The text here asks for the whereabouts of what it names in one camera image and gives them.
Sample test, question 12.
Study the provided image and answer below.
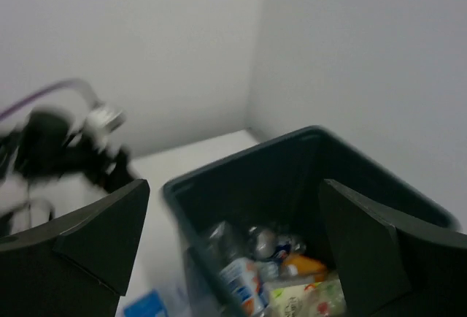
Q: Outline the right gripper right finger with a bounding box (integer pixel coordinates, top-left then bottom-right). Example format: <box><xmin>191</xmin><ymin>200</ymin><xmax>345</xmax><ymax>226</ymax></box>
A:
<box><xmin>319</xmin><ymin>180</ymin><xmax>466</xmax><ymax>316</ymax></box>

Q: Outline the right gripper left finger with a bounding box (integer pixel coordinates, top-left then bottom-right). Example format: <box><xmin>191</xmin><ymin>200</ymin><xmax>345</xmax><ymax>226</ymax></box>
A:
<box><xmin>1</xmin><ymin>179</ymin><xmax>150</xmax><ymax>316</ymax></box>

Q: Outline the blue label bottle white cap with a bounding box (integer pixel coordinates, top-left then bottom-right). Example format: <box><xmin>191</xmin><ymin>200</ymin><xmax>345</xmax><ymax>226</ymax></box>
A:
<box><xmin>123</xmin><ymin>290</ymin><xmax>169</xmax><ymax>317</ymax></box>

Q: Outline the clear bottle orange blue label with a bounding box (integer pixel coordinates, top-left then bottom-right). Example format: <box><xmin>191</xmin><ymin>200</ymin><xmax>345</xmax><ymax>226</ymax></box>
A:
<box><xmin>206</xmin><ymin>221</ymin><xmax>269</xmax><ymax>316</ymax></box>

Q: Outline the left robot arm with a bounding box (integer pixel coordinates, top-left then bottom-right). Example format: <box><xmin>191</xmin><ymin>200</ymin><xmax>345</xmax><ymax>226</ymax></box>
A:
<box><xmin>1</xmin><ymin>104</ymin><xmax>136</xmax><ymax>194</ymax></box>

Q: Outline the orange juice bottle in bin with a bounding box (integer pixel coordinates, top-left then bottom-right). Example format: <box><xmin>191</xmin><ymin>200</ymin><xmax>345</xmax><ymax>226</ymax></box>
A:
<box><xmin>281</xmin><ymin>253</ymin><xmax>328</xmax><ymax>282</ymax></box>

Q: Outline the clear crushed bottle in bin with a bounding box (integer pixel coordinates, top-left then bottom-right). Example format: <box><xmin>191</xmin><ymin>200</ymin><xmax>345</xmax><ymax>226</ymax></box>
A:
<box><xmin>248</xmin><ymin>226</ymin><xmax>306</xmax><ymax>262</ymax></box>

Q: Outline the dark green plastic bin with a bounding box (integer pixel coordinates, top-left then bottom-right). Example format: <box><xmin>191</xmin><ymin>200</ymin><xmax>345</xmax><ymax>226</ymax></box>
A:
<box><xmin>163</xmin><ymin>126</ymin><xmax>461</xmax><ymax>316</ymax></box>

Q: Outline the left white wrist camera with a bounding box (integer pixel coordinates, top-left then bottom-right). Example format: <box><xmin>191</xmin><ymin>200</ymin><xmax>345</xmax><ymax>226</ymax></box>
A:
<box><xmin>83</xmin><ymin>104</ymin><xmax>126</xmax><ymax>138</ymax></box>

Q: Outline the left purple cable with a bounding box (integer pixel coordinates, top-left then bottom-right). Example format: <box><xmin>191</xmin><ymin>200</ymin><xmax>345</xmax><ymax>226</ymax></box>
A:
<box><xmin>0</xmin><ymin>78</ymin><xmax>101</xmax><ymax>121</ymax></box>

